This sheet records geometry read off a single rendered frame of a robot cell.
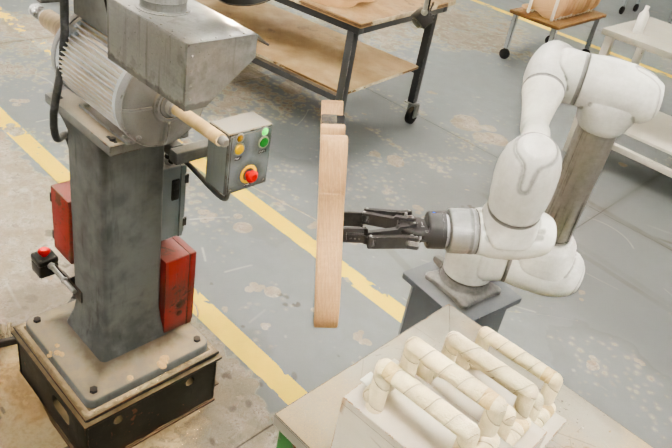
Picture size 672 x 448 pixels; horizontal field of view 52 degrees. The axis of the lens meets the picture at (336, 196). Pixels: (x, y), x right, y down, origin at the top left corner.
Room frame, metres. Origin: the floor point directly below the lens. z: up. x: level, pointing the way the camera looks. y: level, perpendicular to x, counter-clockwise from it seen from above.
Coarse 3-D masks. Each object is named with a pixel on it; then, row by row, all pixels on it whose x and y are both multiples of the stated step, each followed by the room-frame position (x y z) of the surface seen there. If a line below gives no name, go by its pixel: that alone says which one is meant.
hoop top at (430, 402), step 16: (384, 368) 0.81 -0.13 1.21; (400, 368) 0.81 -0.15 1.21; (400, 384) 0.79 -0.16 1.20; (416, 384) 0.79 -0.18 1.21; (416, 400) 0.77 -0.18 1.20; (432, 400) 0.76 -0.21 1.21; (432, 416) 0.75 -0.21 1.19; (448, 416) 0.74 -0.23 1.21; (464, 416) 0.74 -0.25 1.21; (464, 432) 0.72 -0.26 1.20
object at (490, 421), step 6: (486, 414) 0.78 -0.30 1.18; (492, 414) 0.78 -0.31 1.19; (498, 414) 0.77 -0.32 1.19; (504, 414) 0.78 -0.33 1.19; (480, 420) 0.79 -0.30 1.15; (486, 420) 0.78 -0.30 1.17; (492, 420) 0.77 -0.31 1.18; (498, 420) 0.77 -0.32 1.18; (480, 426) 0.78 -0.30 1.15; (486, 426) 0.78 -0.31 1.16; (492, 426) 0.77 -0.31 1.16; (498, 426) 0.78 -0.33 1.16; (480, 432) 0.78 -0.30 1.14; (486, 432) 0.77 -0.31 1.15; (492, 432) 0.77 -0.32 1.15
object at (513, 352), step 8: (480, 328) 1.15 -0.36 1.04; (488, 328) 1.15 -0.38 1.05; (488, 336) 1.13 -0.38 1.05; (496, 336) 1.13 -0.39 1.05; (488, 344) 1.13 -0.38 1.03; (496, 344) 1.11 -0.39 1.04; (504, 344) 1.11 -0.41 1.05; (512, 344) 1.11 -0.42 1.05; (504, 352) 1.10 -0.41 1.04; (512, 352) 1.09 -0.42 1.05; (520, 352) 1.09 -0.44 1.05; (512, 360) 1.09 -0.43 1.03; (520, 360) 1.08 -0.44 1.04; (528, 360) 1.07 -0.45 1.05; (536, 360) 1.07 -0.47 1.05; (528, 368) 1.06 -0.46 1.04; (536, 368) 1.06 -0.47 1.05; (544, 368) 1.06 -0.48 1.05; (536, 376) 1.05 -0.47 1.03; (544, 376) 1.04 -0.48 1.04; (552, 376) 1.04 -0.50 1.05; (560, 376) 1.04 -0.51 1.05; (560, 384) 1.03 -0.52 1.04
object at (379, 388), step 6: (378, 372) 0.81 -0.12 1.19; (372, 378) 0.82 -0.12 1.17; (378, 378) 0.81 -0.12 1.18; (372, 384) 0.82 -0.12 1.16; (378, 384) 0.81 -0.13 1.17; (384, 384) 0.81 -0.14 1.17; (390, 384) 0.82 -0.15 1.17; (372, 390) 0.82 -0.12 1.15; (378, 390) 0.81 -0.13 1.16; (384, 390) 0.81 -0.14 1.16; (372, 396) 0.81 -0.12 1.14; (378, 396) 0.81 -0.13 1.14; (384, 396) 0.81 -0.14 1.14; (372, 402) 0.81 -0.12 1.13; (378, 402) 0.81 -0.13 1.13; (384, 402) 0.82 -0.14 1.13; (366, 408) 0.82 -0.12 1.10; (372, 408) 0.81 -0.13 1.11; (378, 408) 0.81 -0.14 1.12
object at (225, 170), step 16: (224, 128) 1.70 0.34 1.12; (240, 128) 1.72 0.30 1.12; (256, 128) 1.74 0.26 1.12; (208, 144) 1.73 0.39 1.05; (240, 144) 1.69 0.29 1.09; (256, 144) 1.74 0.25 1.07; (208, 160) 1.72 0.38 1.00; (224, 160) 1.68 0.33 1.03; (240, 160) 1.70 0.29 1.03; (256, 160) 1.75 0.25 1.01; (208, 176) 1.72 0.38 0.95; (224, 176) 1.67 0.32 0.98; (240, 176) 1.70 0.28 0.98; (224, 192) 1.67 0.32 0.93
